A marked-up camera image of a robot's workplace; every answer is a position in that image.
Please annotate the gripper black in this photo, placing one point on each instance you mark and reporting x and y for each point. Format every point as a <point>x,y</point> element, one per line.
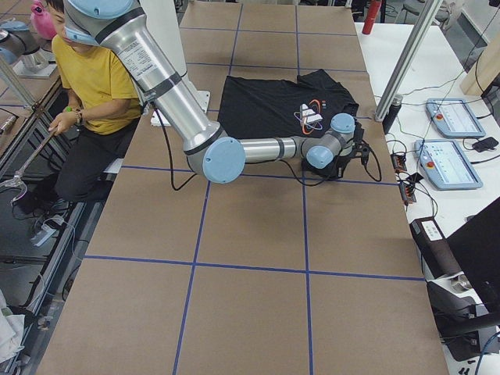
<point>337,166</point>

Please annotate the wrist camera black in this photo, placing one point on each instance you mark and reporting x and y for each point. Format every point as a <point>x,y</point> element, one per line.
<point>360,149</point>

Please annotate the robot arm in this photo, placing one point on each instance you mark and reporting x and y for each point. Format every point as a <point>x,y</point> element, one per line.
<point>121,26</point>

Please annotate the aluminium frame post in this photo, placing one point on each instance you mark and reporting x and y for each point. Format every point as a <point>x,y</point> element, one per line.
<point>409,51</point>

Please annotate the reacher grabber tool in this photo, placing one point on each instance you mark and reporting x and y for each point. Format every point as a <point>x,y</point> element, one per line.
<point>16,182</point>

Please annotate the pink plush toy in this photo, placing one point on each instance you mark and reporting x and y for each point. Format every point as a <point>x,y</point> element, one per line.
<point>41,21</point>

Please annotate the person in yellow shirt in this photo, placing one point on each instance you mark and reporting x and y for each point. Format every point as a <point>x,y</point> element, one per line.
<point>102,101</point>

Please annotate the lower teach pendant tablet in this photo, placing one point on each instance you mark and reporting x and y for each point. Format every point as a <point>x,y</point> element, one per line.
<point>445,165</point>

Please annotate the upper teach pendant tablet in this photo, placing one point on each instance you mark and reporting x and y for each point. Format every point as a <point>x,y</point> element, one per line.
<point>453,118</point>

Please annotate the red cylinder bottle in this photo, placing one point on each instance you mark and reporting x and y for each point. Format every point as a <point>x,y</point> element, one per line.
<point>371,16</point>

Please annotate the black box device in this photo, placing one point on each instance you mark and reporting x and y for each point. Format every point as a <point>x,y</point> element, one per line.
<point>436,256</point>

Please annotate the black graphic t-shirt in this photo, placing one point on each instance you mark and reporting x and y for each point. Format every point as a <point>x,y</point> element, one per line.
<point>312,118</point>

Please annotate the teach pendant tablet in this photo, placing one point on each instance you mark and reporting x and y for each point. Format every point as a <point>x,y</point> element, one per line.
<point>453,118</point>
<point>445,165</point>

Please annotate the black monitor with stand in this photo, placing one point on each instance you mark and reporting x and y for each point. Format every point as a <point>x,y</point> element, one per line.
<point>464,326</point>

